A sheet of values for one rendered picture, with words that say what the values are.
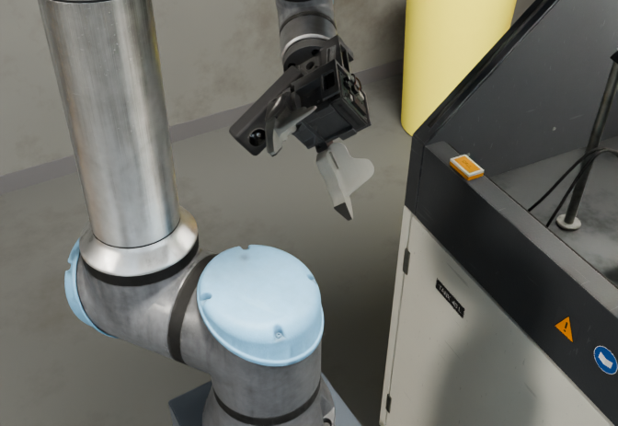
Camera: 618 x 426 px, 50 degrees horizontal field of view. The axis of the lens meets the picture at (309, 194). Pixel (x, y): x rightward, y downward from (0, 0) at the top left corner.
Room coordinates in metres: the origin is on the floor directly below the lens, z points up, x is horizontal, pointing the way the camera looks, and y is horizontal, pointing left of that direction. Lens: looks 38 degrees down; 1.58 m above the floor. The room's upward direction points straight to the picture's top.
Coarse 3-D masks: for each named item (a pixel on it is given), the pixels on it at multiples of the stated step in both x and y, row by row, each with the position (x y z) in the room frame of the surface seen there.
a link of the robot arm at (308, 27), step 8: (304, 16) 0.79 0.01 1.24; (312, 16) 0.79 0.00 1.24; (288, 24) 0.79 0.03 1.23; (296, 24) 0.78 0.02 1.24; (304, 24) 0.77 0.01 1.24; (312, 24) 0.77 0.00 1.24; (320, 24) 0.78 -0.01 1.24; (328, 24) 0.79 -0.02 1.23; (280, 32) 0.79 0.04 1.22; (288, 32) 0.77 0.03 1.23; (296, 32) 0.76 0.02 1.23; (304, 32) 0.76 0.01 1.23; (312, 32) 0.76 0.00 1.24; (320, 32) 0.76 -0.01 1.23; (328, 32) 0.77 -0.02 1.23; (336, 32) 0.79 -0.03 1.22; (280, 40) 0.78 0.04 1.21; (288, 40) 0.76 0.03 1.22; (296, 40) 0.75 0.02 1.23; (280, 48) 0.77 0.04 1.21; (288, 48) 0.75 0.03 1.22; (280, 56) 0.76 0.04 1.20
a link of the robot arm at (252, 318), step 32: (224, 256) 0.47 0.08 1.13; (256, 256) 0.47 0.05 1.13; (288, 256) 0.48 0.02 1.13; (192, 288) 0.44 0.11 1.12; (224, 288) 0.43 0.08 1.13; (256, 288) 0.43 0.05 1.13; (288, 288) 0.44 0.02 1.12; (192, 320) 0.42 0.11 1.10; (224, 320) 0.39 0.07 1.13; (256, 320) 0.40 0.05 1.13; (288, 320) 0.40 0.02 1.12; (320, 320) 0.43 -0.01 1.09; (192, 352) 0.40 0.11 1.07; (224, 352) 0.39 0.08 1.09; (256, 352) 0.38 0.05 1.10; (288, 352) 0.39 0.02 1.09; (320, 352) 0.43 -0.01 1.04; (224, 384) 0.39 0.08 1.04; (256, 384) 0.38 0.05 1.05; (288, 384) 0.39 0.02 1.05; (256, 416) 0.38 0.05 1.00
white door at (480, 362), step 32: (416, 224) 0.93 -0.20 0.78; (416, 256) 0.92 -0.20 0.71; (448, 256) 0.84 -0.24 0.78; (416, 288) 0.91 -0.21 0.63; (448, 288) 0.83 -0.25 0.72; (480, 288) 0.76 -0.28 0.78; (416, 320) 0.89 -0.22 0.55; (448, 320) 0.81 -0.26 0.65; (480, 320) 0.75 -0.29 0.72; (512, 320) 0.69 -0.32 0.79; (416, 352) 0.88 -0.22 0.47; (448, 352) 0.80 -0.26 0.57; (480, 352) 0.73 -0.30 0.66; (512, 352) 0.67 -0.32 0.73; (544, 352) 0.63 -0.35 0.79; (416, 384) 0.87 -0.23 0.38; (448, 384) 0.78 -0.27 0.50; (480, 384) 0.72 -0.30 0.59; (512, 384) 0.66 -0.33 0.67; (544, 384) 0.61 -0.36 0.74; (416, 416) 0.85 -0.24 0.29; (448, 416) 0.77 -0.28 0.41; (480, 416) 0.70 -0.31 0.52; (512, 416) 0.64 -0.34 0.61; (544, 416) 0.59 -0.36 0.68; (576, 416) 0.55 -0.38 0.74
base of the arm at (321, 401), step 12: (324, 384) 0.45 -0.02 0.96; (216, 396) 0.41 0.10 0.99; (312, 396) 0.41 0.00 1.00; (324, 396) 0.43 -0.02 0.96; (204, 408) 0.44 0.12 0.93; (216, 408) 0.41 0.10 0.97; (228, 408) 0.39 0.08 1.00; (300, 408) 0.39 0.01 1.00; (312, 408) 0.41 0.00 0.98; (324, 408) 0.43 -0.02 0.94; (204, 420) 0.42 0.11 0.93; (216, 420) 0.40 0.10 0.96; (228, 420) 0.39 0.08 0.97; (240, 420) 0.38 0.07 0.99; (252, 420) 0.38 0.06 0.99; (264, 420) 0.38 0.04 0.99; (276, 420) 0.38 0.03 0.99; (288, 420) 0.38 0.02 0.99; (300, 420) 0.39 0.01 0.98; (312, 420) 0.40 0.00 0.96; (324, 420) 0.43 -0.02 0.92
